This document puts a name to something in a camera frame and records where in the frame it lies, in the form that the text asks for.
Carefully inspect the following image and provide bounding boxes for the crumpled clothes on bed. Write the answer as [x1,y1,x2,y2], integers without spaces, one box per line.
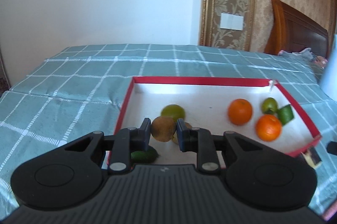
[278,48,328,68]

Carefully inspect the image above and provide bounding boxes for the white wall switch panel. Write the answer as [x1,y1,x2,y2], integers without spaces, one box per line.
[219,13,244,31]

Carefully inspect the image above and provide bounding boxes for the white electric kettle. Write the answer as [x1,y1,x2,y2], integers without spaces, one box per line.
[319,34,337,101]

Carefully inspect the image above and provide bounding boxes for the small orange tangerine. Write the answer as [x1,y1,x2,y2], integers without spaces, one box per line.
[255,114,282,142]

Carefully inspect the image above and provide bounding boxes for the red shallow cardboard box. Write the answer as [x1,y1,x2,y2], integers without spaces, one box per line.
[115,76,322,157]

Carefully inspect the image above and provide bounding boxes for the large orange tangerine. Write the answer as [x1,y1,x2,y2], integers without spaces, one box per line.
[227,98,253,126]

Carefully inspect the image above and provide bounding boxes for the wooden headboard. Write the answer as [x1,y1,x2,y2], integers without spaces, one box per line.
[264,0,329,57]

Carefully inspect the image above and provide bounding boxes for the brown kiwi fruit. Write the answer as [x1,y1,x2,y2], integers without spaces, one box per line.
[151,116,177,142]
[171,121,193,145]

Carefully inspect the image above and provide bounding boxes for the dark eggplant piece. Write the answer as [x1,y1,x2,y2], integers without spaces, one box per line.
[300,147,322,169]

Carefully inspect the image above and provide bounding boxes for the teal plaid bedsheet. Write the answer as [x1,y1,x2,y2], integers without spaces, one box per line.
[1,44,336,218]

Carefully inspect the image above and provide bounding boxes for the green tomato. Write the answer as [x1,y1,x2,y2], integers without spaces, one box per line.
[160,104,186,121]
[261,97,278,115]

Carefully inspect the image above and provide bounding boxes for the cut green cucumber piece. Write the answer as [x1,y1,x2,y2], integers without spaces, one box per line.
[277,104,294,126]

